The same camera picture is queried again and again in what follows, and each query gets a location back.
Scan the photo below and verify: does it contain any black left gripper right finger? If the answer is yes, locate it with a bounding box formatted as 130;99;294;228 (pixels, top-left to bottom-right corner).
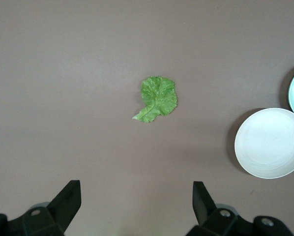
186;181;292;236

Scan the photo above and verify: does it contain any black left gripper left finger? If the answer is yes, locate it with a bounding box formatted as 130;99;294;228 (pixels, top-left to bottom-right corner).
0;180;82;236

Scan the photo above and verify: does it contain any green lettuce leaf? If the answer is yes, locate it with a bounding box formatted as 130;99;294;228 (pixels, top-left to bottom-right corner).
132;75;178;123

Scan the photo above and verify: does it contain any beige plate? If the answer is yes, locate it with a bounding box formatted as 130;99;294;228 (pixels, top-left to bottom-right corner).
234;108;294;179

